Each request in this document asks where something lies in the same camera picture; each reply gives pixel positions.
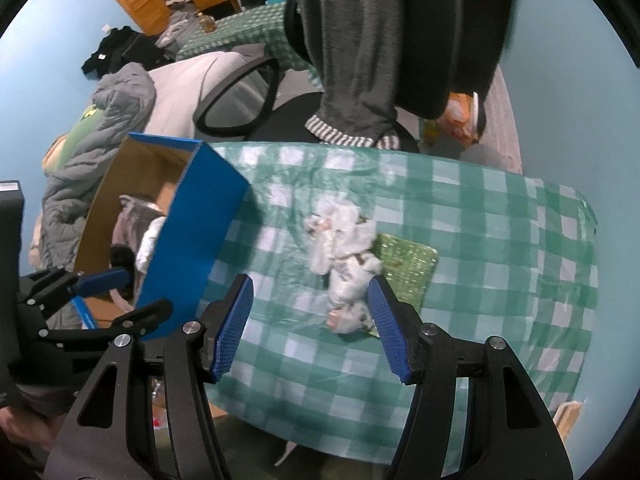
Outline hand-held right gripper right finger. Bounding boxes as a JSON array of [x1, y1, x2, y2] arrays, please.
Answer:
[[368, 274, 573, 480]]

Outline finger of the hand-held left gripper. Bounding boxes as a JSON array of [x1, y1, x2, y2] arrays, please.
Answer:
[[36, 298, 175, 347], [19, 266, 134, 312]]

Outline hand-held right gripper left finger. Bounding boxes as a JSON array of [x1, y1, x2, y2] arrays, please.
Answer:
[[44, 274, 255, 480]]

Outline white sock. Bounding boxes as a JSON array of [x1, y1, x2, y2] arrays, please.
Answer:
[[134, 217, 169, 274]]

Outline long grey sock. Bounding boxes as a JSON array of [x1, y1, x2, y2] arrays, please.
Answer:
[[110, 195, 169, 261]]

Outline blue cardboard box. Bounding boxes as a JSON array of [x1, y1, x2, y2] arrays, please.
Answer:
[[72, 132, 251, 342]]

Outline pile of white socks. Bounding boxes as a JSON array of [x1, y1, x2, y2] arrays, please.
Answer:
[[304, 199, 384, 336]]

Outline person's left hand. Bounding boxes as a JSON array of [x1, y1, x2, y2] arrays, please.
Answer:
[[0, 406, 55, 456]]

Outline green glitter cloth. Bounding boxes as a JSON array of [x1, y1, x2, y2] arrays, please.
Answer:
[[369, 233, 440, 338]]

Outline green checked tablecloth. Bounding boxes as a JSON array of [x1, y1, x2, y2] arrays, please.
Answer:
[[196, 140, 600, 467]]

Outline green plush pillow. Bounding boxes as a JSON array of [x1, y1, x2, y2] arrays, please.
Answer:
[[42, 104, 109, 174]]

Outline grey quilted duvet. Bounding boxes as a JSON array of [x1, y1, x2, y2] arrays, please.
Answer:
[[37, 62, 156, 277]]

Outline light wooden board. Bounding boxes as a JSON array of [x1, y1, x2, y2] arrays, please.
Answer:
[[552, 399, 586, 442]]

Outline beige bed sheet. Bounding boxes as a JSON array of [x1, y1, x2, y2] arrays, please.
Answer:
[[147, 51, 262, 142]]

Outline orange snack bags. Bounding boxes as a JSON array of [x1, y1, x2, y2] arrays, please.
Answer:
[[424, 92, 482, 147]]

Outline black clothes heap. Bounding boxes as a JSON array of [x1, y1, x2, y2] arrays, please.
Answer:
[[82, 26, 174, 79]]

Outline grey clothes heap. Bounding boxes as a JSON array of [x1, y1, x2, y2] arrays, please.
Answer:
[[157, 12, 202, 47]]

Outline green checked cloth covered table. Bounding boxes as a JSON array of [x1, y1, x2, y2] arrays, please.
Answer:
[[175, 2, 322, 72]]

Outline grey sweater with striped cuffs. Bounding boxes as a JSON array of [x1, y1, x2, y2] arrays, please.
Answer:
[[289, 0, 402, 150]]

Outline black office chair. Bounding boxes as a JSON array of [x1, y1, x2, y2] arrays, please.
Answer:
[[194, 0, 517, 154]]

